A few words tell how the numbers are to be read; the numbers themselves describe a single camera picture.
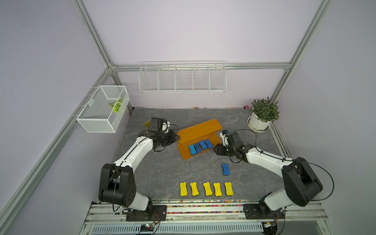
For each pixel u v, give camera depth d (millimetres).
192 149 946
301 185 437
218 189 793
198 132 899
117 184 428
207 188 800
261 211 643
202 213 754
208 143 964
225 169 868
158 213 733
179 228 1573
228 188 809
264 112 915
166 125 751
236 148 690
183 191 790
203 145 964
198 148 953
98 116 793
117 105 809
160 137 724
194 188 800
